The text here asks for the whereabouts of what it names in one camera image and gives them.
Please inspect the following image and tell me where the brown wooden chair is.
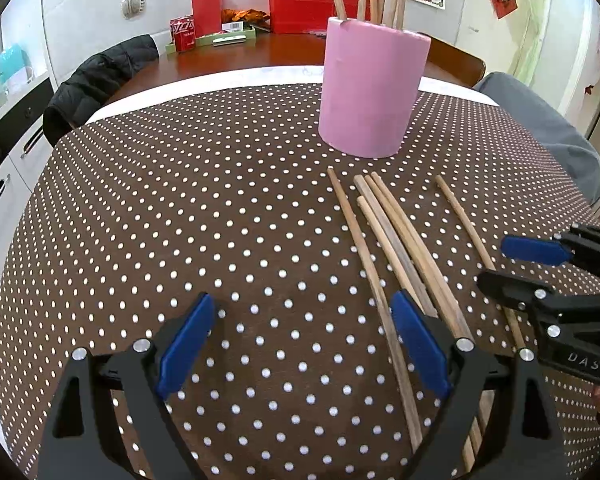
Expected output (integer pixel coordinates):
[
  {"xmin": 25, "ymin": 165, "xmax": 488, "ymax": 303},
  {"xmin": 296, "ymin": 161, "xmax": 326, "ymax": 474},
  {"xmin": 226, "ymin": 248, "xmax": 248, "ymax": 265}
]
[{"xmin": 424, "ymin": 34, "xmax": 486, "ymax": 88}]

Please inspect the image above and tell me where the hanging scrubber on wall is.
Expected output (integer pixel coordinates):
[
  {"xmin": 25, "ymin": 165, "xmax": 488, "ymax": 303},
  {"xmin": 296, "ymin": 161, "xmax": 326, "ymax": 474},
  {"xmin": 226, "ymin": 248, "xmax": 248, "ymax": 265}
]
[{"xmin": 121, "ymin": 0, "xmax": 146, "ymax": 20}]

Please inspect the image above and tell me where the green curtain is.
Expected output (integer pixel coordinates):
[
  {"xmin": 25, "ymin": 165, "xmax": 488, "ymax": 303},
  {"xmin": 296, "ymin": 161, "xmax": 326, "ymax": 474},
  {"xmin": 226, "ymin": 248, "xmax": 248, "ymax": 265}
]
[{"xmin": 509, "ymin": 0, "xmax": 552, "ymax": 86}]

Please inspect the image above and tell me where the red gift bag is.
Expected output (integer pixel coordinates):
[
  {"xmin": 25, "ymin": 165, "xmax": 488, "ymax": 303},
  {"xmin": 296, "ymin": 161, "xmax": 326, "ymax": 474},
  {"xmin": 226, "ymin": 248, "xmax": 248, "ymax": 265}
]
[{"xmin": 268, "ymin": 0, "xmax": 337, "ymax": 35}]

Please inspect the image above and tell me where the black jacket on chair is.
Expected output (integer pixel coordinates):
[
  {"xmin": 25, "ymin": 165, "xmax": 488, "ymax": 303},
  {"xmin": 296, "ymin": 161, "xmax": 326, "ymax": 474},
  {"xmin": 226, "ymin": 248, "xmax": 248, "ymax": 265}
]
[{"xmin": 43, "ymin": 35, "xmax": 159, "ymax": 146}]

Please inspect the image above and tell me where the white kitchen cabinet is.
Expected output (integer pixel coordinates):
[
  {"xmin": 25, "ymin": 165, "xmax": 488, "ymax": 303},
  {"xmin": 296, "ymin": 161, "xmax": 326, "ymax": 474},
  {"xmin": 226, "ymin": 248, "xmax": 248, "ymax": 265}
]
[{"xmin": 0, "ymin": 75, "xmax": 54, "ymax": 281}]

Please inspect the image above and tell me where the teal humidifier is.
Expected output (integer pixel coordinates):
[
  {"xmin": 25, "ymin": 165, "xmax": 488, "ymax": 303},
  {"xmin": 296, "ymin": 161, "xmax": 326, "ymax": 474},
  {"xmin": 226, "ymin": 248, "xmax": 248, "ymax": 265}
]
[{"xmin": 0, "ymin": 44, "xmax": 34, "ymax": 84}]

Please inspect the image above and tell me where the red cola can pack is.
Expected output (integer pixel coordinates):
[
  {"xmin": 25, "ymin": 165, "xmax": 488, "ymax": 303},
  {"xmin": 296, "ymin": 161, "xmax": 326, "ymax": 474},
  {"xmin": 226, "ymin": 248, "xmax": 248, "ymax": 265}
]
[{"xmin": 170, "ymin": 15, "xmax": 196, "ymax": 53}]

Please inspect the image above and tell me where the red box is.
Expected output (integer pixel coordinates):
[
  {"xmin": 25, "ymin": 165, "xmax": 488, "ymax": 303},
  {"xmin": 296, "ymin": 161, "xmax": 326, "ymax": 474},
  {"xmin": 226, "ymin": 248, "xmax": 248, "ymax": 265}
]
[{"xmin": 192, "ymin": 0, "xmax": 223, "ymax": 38}]

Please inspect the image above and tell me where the pink cylindrical utensil holder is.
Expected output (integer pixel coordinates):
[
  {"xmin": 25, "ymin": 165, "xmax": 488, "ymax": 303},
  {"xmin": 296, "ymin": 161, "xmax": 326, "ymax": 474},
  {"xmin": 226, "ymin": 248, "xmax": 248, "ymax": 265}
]
[{"xmin": 318, "ymin": 18, "xmax": 431, "ymax": 158}]

